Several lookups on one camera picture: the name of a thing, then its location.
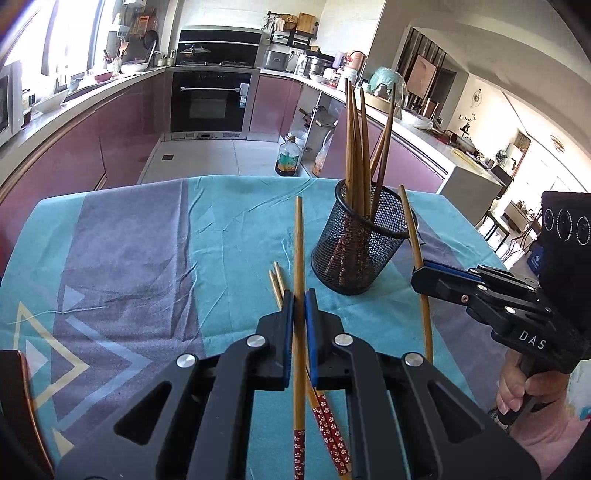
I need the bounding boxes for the black built-in oven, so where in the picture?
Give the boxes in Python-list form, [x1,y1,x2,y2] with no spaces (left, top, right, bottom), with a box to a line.
[170,69,254,134]

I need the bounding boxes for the cooking oil bottle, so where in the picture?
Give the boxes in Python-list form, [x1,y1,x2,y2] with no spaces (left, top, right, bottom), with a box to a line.
[276,135,302,177]

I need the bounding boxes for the teal grey tablecloth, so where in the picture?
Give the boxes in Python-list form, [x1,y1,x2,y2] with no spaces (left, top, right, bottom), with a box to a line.
[0,174,509,480]

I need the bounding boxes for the pink kettle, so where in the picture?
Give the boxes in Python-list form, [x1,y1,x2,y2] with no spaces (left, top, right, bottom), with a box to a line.
[346,51,368,81]

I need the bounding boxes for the purple kitchen cabinets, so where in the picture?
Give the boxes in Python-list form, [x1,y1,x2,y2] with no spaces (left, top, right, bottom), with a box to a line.
[249,74,451,195]
[0,69,169,259]

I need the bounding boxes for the dark wooden chair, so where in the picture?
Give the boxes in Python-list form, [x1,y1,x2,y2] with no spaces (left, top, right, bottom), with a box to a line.
[0,349,54,480]

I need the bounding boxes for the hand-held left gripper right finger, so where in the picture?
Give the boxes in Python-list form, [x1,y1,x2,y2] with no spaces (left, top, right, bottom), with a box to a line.
[305,288,541,480]

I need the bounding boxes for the person's right hand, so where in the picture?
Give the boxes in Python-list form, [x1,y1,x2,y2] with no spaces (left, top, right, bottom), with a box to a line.
[496,355,589,467]

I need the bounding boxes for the black range hood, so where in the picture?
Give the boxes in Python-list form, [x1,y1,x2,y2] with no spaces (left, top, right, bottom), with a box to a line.
[178,28,263,66]

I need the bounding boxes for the clear plastic bag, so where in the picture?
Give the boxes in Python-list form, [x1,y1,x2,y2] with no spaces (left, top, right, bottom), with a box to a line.
[311,134,334,178]

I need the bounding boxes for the dining chair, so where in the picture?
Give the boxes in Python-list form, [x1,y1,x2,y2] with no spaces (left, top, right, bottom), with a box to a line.
[475,210,513,259]

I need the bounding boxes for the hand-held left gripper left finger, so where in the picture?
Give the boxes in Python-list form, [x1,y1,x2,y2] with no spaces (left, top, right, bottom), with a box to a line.
[55,290,296,480]

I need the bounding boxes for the black countertop shelf rack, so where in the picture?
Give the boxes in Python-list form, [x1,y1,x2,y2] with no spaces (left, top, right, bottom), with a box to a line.
[270,11,321,51]

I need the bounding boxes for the blue carton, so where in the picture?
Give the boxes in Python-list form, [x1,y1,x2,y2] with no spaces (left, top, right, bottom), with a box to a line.
[524,249,548,278]

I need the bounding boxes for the wooden slat partition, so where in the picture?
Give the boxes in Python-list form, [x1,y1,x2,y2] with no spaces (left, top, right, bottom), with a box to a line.
[397,28,448,116]

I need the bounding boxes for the black mesh utensil holder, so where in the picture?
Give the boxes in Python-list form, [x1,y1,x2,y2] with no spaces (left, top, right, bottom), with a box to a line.
[311,179,419,296]

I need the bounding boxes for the silver countertop appliance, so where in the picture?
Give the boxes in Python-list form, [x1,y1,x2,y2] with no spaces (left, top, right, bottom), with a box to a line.
[263,50,291,71]

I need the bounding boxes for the steel cooking pot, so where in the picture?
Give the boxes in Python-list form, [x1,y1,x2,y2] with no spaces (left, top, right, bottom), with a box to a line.
[302,55,333,79]

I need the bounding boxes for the teal glass container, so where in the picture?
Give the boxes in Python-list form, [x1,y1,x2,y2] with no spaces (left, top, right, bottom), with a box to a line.
[369,67,407,100]

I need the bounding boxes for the white microwave oven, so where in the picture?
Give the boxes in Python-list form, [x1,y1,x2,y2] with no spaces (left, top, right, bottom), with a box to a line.
[0,60,25,148]

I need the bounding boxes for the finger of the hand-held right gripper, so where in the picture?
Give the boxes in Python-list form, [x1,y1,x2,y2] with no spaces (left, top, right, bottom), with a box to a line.
[411,267,555,324]
[421,259,541,289]

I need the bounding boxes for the kitchen window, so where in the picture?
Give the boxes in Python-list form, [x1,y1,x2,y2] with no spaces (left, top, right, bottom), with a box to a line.
[28,0,116,79]

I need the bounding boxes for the white ceramic bowl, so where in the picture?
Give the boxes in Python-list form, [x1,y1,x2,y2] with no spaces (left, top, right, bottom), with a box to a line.
[33,90,69,114]

